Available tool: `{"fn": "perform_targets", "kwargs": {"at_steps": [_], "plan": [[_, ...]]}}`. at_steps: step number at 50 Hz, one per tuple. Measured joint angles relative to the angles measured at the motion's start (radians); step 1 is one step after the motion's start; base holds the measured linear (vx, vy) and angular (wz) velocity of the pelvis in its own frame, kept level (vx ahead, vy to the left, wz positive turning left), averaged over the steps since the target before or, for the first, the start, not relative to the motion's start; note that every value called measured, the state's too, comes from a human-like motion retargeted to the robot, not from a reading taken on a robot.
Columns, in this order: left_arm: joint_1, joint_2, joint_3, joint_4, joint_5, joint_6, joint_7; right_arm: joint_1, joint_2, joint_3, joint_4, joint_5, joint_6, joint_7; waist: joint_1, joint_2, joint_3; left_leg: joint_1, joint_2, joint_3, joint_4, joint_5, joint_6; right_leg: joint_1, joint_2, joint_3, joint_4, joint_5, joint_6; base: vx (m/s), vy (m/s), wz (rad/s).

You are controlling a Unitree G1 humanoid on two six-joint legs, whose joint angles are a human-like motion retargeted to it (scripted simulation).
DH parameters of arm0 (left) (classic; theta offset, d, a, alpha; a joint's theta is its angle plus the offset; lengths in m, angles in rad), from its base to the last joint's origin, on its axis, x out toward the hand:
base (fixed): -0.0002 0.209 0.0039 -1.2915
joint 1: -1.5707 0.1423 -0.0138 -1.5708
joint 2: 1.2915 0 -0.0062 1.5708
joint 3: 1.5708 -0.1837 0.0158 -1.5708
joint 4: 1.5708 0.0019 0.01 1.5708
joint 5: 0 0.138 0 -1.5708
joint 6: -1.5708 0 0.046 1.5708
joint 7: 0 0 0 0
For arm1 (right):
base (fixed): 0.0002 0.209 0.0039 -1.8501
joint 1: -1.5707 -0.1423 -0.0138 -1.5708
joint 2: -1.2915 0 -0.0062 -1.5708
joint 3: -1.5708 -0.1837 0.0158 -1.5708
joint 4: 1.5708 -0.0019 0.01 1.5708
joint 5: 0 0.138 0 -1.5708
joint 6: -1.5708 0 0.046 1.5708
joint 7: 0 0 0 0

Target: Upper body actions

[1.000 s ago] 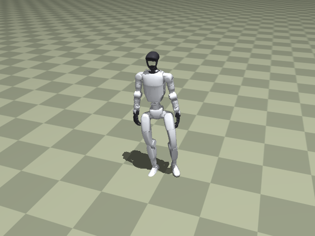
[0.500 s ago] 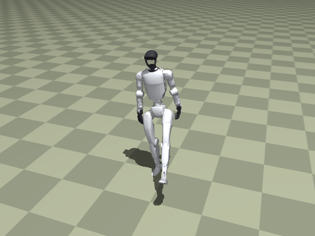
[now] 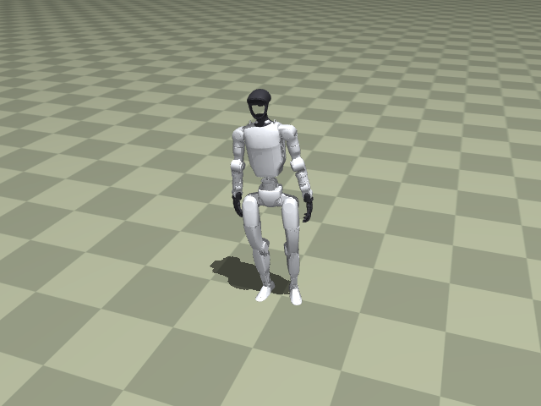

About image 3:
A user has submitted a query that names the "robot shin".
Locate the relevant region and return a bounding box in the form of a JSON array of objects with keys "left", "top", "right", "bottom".
[
  {"left": 287, "top": 251, "right": 299, "bottom": 289},
  {"left": 253, "top": 249, "right": 271, "bottom": 288}
]

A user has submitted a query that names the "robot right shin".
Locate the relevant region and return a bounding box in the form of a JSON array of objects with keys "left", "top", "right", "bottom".
[{"left": 253, "top": 249, "right": 271, "bottom": 288}]

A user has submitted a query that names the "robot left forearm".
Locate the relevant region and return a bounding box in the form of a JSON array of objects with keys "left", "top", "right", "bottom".
[{"left": 295, "top": 158, "right": 313, "bottom": 199}]

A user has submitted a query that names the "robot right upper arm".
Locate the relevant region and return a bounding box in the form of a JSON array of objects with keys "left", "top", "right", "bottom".
[{"left": 231, "top": 126, "right": 246, "bottom": 173}]

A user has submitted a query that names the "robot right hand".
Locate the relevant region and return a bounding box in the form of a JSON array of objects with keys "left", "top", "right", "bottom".
[{"left": 232, "top": 192, "right": 243, "bottom": 217}]

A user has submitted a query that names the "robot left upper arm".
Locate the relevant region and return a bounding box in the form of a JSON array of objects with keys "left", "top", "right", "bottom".
[{"left": 278, "top": 124, "right": 304, "bottom": 172}]

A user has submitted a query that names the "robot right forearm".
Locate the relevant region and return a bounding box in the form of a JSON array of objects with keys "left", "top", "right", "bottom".
[{"left": 231, "top": 163, "right": 243, "bottom": 198}]

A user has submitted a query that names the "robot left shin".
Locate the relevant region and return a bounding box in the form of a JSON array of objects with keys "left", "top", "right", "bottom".
[{"left": 287, "top": 251, "right": 299, "bottom": 289}]

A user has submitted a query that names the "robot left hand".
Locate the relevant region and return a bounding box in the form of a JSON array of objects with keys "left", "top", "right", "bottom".
[{"left": 303, "top": 193, "right": 314, "bottom": 222}]

